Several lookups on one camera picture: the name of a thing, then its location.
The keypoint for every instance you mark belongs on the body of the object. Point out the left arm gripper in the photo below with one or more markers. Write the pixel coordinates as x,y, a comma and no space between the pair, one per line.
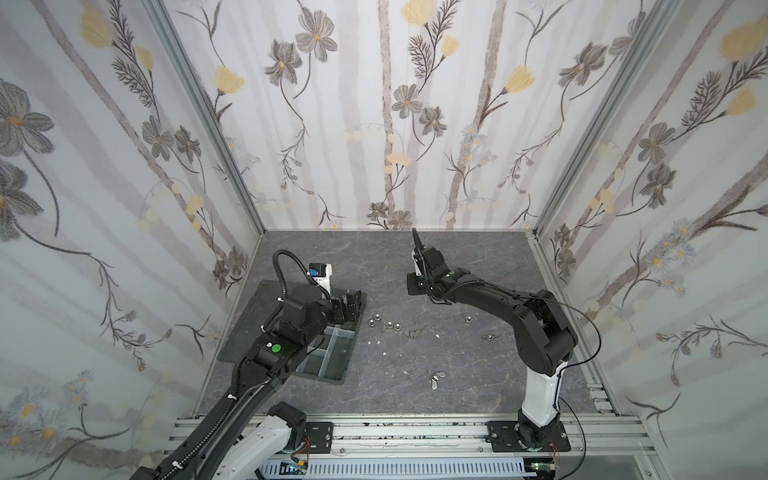
351,306

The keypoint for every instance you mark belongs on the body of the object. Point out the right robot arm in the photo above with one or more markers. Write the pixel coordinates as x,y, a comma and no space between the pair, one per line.
543,333

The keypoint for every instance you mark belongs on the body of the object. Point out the green compartment organizer box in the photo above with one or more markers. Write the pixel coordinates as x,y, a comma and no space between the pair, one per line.
327,346

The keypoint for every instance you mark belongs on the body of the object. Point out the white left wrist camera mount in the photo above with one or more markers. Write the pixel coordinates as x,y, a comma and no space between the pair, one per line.
321,273

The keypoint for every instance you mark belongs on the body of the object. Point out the silver wing nut near rail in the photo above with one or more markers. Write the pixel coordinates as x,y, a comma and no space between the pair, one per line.
436,378

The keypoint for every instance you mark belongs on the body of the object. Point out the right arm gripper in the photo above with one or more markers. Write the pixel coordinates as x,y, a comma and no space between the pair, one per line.
426,281

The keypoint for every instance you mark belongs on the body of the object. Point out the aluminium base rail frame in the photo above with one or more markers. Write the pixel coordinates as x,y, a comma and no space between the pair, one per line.
599,445

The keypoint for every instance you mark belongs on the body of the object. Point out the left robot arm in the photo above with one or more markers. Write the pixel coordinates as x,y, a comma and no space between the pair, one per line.
217,447

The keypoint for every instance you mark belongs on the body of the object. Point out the silver hex nut cluster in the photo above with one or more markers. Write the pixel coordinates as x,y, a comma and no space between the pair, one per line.
378,320

